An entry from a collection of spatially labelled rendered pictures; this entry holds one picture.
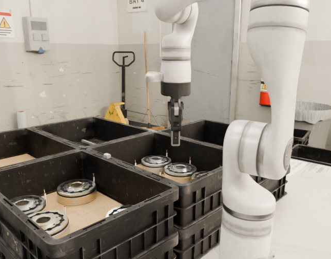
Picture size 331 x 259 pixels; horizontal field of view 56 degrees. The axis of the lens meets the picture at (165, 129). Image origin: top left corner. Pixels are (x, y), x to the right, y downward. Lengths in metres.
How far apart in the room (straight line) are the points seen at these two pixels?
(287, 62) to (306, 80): 3.21
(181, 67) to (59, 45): 3.97
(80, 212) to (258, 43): 0.57
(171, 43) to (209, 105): 3.50
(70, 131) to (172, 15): 0.82
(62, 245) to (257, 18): 0.47
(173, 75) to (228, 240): 0.38
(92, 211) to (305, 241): 0.59
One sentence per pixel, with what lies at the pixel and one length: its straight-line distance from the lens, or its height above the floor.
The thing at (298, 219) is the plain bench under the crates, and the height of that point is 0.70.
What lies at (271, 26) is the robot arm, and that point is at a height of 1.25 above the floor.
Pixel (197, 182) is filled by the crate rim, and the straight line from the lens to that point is 0.73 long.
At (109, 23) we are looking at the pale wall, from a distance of 5.20.
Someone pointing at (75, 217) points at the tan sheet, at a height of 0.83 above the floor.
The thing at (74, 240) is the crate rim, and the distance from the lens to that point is 0.55.
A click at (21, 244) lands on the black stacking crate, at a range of 0.68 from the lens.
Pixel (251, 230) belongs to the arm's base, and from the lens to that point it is 0.57.
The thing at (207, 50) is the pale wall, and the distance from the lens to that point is 4.19.
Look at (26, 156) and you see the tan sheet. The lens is 1.30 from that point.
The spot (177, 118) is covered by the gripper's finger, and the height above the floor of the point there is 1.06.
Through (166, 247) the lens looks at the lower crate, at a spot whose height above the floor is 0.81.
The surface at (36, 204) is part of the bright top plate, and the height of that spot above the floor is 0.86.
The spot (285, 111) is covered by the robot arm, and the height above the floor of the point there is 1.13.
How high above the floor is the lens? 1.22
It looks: 14 degrees down
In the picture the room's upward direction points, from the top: straight up
